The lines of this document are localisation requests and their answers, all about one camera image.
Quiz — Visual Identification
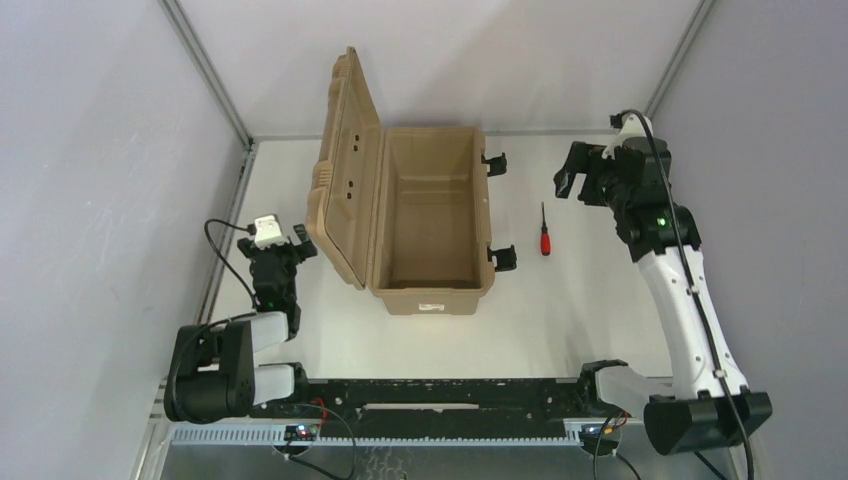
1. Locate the red handled black screwdriver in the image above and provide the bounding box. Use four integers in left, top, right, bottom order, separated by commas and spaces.
540, 203, 552, 257

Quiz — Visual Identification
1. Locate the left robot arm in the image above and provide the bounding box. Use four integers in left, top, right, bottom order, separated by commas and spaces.
163, 216, 317, 424

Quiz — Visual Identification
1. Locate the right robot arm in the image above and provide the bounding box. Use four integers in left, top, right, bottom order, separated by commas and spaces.
554, 137, 773, 455

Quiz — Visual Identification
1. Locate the tan plastic storage bin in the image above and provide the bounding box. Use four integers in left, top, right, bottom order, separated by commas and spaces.
306, 47, 517, 315

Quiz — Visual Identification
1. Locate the left electronics board with leds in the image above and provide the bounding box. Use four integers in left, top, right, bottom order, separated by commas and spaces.
283, 424, 320, 443

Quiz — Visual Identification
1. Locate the right electronics board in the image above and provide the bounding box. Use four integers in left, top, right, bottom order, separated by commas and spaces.
579, 424, 621, 457

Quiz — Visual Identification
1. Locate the left black camera cable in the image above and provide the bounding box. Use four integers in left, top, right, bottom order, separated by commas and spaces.
203, 219, 261, 313

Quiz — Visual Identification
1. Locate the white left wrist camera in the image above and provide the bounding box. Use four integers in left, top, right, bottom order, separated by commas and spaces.
248, 214, 286, 249

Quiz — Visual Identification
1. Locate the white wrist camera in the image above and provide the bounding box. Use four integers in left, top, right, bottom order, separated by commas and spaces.
248, 214, 286, 249
601, 111, 653, 159

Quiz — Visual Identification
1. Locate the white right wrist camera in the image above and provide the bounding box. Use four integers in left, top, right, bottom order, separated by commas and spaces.
601, 111, 653, 159

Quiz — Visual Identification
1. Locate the grey slotted cable duct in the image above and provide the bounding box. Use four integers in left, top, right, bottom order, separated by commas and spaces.
171, 424, 582, 447

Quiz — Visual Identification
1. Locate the aluminium frame right rail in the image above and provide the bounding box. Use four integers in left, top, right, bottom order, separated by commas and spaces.
643, 0, 719, 127

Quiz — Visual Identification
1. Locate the aluminium frame rail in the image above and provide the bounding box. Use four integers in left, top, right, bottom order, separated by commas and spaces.
643, 0, 719, 127
157, 1, 255, 324

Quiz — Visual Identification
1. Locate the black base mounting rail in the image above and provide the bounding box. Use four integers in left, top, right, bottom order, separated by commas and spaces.
249, 378, 621, 438

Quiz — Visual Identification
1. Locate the aluminium frame left rail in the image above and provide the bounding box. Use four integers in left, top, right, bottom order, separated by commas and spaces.
157, 1, 255, 324

